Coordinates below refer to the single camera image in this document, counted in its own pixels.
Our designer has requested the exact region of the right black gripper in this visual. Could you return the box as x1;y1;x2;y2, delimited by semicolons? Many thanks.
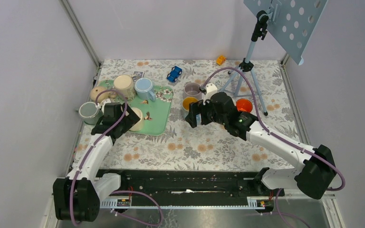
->
185;99;227;128

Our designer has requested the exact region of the blue mug yellow inside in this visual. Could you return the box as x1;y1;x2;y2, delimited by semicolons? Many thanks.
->
182;96;201;125

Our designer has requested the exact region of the mauve pink mug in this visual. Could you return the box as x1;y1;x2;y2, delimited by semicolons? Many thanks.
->
182;82;202;100

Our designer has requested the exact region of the cream upside-down mug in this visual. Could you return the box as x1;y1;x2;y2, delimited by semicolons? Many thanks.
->
130;107;144;132

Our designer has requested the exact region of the light blue upside-down mug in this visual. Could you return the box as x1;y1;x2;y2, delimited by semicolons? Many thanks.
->
134;77;156;102

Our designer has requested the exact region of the orange mug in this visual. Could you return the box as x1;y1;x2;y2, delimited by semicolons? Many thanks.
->
236;98;253;113

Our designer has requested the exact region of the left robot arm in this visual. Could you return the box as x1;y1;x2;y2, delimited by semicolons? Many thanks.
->
53;103;140;225

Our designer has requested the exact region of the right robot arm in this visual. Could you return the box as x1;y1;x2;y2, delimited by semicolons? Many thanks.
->
185;92;339;200

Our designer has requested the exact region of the beige teapot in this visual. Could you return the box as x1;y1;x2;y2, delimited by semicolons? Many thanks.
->
90;86;117;103

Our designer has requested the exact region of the grey metal cup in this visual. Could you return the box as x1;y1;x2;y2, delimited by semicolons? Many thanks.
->
78;102;103;125

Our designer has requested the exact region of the tall beige cup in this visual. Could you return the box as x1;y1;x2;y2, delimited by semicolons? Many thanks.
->
113;75;136;101

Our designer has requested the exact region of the green plastic tray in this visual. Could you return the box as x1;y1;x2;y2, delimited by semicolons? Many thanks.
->
91;81;173;136

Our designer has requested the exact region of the floral table cloth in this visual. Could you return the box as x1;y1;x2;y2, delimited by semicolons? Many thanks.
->
72;59;309;173

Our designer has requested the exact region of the blue toy car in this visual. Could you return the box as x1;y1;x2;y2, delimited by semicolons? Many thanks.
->
166;66;182;83

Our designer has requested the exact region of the light blue tripod stand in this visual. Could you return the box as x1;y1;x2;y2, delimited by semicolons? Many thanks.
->
221;10;269;116

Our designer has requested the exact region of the orange toy block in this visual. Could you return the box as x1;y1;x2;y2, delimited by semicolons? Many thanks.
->
216;55;226;66

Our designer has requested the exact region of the perforated grey panel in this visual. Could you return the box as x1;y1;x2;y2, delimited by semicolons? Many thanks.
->
243;0;327;65

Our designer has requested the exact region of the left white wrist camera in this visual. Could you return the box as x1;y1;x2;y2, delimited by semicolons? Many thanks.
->
96;98;112;113

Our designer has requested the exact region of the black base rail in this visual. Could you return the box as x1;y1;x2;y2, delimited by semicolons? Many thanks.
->
96;169;285;208

